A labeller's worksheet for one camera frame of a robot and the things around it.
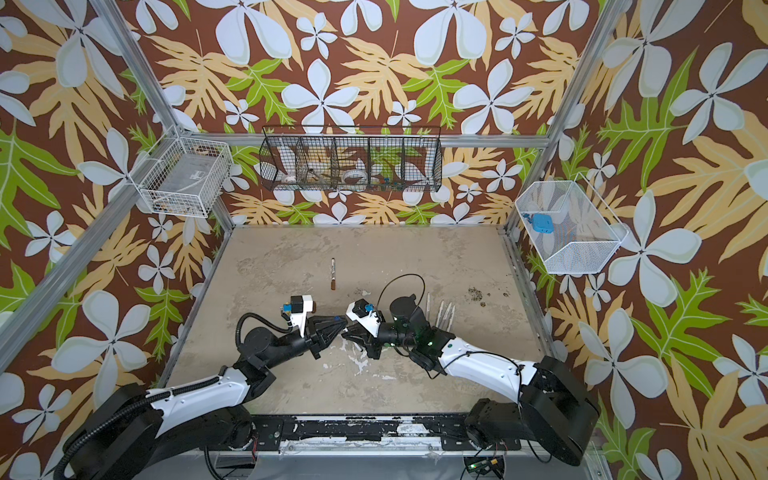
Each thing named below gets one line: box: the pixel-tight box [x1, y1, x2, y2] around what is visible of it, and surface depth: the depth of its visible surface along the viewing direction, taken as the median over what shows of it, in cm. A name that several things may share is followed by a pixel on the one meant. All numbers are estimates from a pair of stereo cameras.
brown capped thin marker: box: [331, 257, 336, 291], surface depth 107 cm
